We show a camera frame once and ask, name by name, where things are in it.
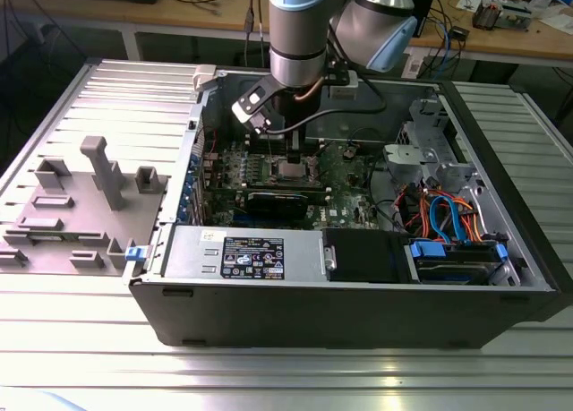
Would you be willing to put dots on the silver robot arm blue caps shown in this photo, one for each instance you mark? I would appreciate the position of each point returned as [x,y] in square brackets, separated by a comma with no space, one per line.
[295,35]

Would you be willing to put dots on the black RAM slot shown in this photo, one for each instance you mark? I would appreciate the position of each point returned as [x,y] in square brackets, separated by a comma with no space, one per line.
[279,153]
[279,145]
[279,141]
[279,149]

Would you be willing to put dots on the CPU socket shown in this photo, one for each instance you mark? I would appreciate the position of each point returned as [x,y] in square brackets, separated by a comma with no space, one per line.
[273,174]

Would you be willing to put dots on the black graphics card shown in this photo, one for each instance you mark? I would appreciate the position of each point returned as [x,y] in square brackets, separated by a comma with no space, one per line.
[277,205]

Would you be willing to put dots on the green motherboard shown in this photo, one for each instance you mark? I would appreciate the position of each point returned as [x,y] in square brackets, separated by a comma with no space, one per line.
[347,196]

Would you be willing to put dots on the silver metal drive cage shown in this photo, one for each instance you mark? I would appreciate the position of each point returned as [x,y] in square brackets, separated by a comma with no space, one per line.
[403,158]

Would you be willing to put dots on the white printed label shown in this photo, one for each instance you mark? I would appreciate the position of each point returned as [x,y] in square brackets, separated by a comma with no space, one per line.
[414,66]

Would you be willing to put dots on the black plastic shroud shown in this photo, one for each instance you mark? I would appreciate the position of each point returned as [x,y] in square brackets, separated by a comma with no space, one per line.
[362,254]

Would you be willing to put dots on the silver power supply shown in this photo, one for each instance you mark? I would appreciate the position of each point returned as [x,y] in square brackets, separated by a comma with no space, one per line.
[192,254]

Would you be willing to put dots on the small black adapter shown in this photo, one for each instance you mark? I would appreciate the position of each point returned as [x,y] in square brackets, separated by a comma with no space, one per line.
[459,32]

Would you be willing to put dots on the grey parts rack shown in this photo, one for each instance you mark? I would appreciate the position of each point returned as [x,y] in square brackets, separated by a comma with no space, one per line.
[134,223]

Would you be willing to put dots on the black open PC case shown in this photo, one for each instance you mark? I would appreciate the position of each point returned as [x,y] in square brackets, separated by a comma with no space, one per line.
[313,312]

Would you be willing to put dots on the blue plastic latch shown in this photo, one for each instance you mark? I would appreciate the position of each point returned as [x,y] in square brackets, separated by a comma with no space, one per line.
[136,254]

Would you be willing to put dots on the hard disk blue carrier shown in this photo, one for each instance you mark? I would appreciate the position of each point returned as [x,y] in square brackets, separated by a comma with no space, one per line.
[436,250]

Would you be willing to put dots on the small heatsink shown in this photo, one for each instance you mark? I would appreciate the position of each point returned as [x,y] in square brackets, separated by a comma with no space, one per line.
[485,17]

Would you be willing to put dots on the wooden desk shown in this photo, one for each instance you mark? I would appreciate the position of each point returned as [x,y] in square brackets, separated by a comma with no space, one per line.
[515,44]

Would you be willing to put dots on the grey electronic device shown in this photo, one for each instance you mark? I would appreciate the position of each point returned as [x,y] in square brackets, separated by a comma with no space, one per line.
[515,17]

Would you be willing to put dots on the green RAM stick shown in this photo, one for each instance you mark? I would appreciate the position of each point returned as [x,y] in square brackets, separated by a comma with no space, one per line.
[53,237]

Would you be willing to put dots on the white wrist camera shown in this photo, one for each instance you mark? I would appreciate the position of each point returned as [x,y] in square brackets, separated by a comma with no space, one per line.
[250,102]
[344,88]

